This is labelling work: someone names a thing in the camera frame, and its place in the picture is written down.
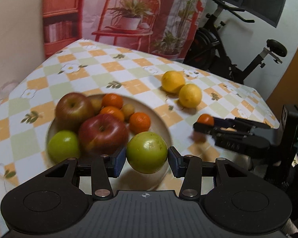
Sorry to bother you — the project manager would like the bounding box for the small brown kiwi fruit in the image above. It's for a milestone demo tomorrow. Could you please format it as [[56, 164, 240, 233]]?
[[89, 98, 103, 115]]

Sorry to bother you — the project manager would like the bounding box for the orange mandarin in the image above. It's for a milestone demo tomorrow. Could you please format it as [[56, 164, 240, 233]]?
[[102, 93, 124, 109], [197, 113, 214, 126], [100, 106, 125, 122], [129, 112, 151, 134]]

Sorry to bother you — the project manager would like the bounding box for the large red-green apple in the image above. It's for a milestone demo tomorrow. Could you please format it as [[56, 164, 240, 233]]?
[[55, 92, 95, 131]]

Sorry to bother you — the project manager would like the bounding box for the green apple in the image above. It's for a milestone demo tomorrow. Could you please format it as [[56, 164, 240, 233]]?
[[47, 131, 81, 163], [126, 132, 168, 174]]

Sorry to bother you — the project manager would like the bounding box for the checkered floral tablecloth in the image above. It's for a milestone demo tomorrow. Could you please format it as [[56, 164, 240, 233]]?
[[0, 39, 279, 197]]

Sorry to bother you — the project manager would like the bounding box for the small green-yellow kiwi fruit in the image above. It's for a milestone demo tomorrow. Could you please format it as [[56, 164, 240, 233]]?
[[120, 104, 135, 122]]

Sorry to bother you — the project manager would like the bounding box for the yellow lemon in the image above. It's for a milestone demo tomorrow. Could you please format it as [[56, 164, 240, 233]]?
[[161, 71, 185, 94], [179, 84, 202, 108]]

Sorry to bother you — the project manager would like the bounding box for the beige round plate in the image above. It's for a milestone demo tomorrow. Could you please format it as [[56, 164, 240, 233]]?
[[46, 92, 172, 191]]

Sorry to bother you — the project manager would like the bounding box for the pink printed backdrop curtain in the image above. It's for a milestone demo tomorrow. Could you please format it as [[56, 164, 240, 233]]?
[[43, 0, 207, 60]]

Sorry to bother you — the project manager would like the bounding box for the dark red apple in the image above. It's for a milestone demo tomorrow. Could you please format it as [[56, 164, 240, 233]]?
[[78, 114, 129, 155]]

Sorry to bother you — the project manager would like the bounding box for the black exercise bike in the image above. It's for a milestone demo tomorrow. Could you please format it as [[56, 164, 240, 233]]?
[[183, 0, 288, 85]]

